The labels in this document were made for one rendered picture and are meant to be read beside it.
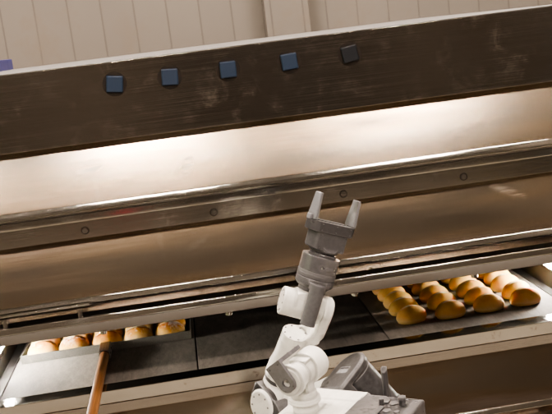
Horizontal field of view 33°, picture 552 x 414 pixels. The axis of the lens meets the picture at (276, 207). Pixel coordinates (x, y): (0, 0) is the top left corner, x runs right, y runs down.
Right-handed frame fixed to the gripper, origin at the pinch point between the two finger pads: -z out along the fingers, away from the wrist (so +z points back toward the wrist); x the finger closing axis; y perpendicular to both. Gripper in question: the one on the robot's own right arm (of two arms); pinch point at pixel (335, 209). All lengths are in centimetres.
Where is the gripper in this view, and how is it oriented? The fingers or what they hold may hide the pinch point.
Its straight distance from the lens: 209.3
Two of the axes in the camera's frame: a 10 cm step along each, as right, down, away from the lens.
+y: -5.0, -2.2, 8.3
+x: -8.2, -1.8, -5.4
